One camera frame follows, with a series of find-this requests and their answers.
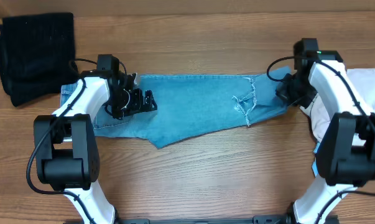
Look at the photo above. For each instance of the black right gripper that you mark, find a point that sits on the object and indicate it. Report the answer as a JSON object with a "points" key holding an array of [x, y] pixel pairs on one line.
{"points": [[287, 92]]}

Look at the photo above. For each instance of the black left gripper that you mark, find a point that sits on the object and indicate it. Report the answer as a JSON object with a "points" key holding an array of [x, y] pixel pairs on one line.
{"points": [[137, 105]]}

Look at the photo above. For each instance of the light blue denim jeans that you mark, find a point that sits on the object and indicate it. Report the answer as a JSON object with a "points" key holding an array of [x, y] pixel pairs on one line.
{"points": [[192, 105]]}

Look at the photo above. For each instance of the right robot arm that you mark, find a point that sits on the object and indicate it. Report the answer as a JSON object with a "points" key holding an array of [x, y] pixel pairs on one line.
{"points": [[346, 156]]}

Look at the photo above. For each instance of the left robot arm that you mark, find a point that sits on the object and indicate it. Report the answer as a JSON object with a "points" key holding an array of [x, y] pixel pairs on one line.
{"points": [[65, 160]]}

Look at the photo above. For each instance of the pale pink garment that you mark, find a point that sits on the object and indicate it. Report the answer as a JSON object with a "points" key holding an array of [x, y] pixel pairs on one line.
{"points": [[363, 80]]}

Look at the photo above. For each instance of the black folded knit garment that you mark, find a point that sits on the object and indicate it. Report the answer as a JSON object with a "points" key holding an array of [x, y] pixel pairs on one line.
{"points": [[37, 55]]}

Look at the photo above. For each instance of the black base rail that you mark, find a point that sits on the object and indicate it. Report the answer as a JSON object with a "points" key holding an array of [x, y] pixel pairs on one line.
{"points": [[258, 219]]}

